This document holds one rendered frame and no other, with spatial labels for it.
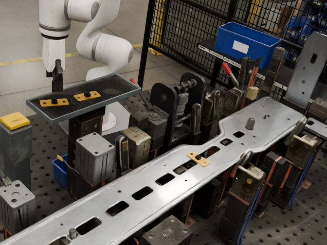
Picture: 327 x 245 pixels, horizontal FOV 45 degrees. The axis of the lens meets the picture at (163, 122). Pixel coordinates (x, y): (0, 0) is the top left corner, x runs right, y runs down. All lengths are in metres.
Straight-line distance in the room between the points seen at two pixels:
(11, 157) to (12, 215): 0.20
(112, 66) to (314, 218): 1.05
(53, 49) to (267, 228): 1.07
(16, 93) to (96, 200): 2.54
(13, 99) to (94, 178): 2.39
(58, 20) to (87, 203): 0.51
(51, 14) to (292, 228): 1.21
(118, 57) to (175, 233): 0.80
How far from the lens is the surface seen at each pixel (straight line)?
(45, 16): 1.12
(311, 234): 1.75
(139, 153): 1.31
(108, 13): 1.56
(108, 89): 1.38
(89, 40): 1.63
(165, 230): 1.09
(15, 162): 1.25
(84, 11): 1.07
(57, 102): 1.28
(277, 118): 1.78
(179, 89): 1.41
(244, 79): 1.73
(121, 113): 1.94
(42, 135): 1.91
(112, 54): 1.61
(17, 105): 3.45
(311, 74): 1.90
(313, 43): 1.87
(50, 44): 1.14
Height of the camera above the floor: 1.83
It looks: 33 degrees down
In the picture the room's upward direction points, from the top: 11 degrees clockwise
